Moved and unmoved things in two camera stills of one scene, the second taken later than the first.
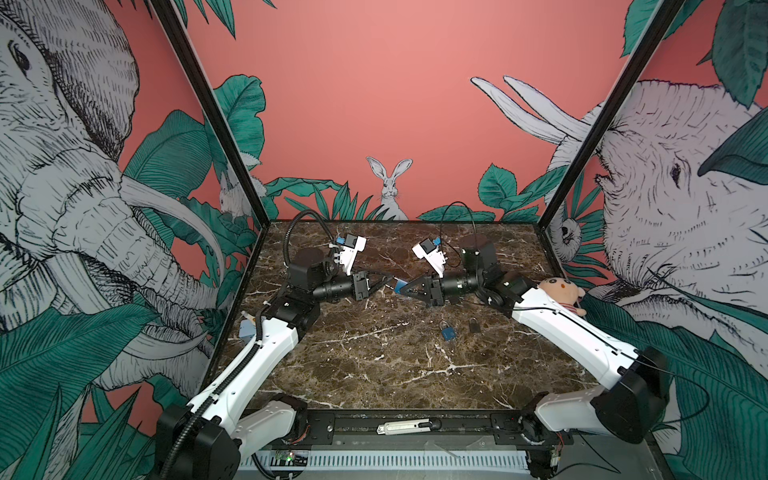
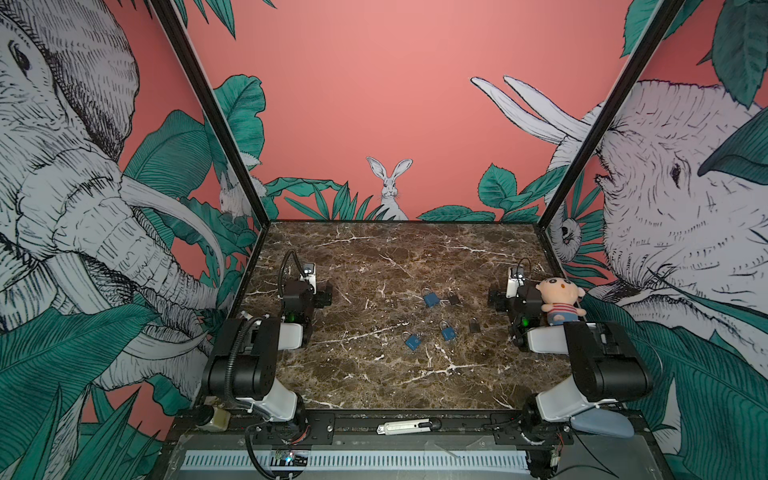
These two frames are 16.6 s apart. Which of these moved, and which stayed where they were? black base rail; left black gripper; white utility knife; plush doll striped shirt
Moved: left black gripper
Stayed: plush doll striped shirt; white utility knife; black base rail
